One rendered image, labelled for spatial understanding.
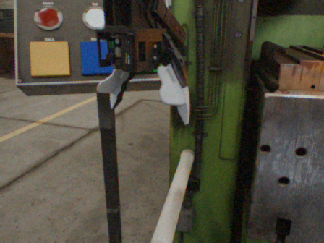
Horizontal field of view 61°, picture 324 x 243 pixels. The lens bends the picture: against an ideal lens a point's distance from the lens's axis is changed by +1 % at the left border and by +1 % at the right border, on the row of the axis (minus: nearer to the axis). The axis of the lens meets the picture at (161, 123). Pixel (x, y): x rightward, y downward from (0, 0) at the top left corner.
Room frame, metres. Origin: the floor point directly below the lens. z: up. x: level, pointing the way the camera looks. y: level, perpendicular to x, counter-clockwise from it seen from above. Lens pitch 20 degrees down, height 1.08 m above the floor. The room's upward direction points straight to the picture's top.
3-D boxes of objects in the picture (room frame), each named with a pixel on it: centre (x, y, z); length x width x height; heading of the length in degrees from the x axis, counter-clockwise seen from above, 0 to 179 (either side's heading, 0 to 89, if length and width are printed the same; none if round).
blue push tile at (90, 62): (0.61, 0.14, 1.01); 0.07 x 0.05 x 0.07; 102
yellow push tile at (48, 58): (0.59, 0.24, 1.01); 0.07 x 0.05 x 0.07; 102
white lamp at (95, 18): (0.65, 0.15, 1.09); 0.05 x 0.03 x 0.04; 77
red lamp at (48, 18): (0.63, 0.24, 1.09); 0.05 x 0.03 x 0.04; 77
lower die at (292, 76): (0.89, -0.45, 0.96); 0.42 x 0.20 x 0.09; 167
